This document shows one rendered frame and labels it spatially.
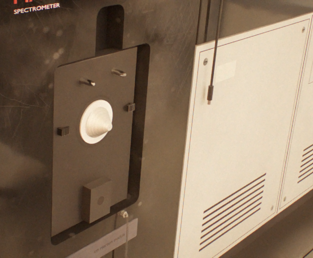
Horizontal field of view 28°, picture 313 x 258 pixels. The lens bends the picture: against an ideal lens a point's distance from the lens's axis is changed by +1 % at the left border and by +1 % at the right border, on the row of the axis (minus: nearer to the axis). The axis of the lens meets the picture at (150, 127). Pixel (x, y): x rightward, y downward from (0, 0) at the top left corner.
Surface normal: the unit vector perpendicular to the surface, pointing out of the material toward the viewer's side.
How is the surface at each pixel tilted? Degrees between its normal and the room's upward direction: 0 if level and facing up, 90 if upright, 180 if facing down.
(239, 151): 90
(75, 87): 90
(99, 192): 90
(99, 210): 90
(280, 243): 0
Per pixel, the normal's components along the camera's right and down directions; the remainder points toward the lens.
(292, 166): 0.77, 0.30
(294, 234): 0.07, -0.91
